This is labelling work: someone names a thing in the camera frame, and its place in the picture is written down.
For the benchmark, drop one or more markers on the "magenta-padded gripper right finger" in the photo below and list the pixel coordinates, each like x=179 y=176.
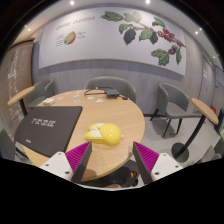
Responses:
x=163 y=165

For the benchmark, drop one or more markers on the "grey upholstered chair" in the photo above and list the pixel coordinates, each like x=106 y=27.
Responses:
x=41 y=90
x=171 y=100
x=111 y=83
x=6 y=146

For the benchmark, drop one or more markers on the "yellow computer mouse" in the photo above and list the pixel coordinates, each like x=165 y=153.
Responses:
x=110 y=134

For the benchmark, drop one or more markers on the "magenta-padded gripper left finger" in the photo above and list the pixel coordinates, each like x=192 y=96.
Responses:
x=60 y=164

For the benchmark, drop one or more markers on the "grey door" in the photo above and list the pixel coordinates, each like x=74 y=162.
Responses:
x=207 y=83

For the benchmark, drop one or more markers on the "ceiling spot lights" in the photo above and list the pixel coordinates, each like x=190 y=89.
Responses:
x=72 y=2

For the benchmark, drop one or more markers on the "white wall poster with plant print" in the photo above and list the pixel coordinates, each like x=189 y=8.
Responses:
x=100 y=40

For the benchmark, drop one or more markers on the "brown wrapped panel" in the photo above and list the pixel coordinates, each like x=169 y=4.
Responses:
x=15 y=70

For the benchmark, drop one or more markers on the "small round wooden side table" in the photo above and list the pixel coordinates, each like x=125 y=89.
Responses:
x=205 y=110
x=20 y=95

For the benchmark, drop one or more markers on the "black flat box device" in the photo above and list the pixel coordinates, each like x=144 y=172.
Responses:
x=112 y=92

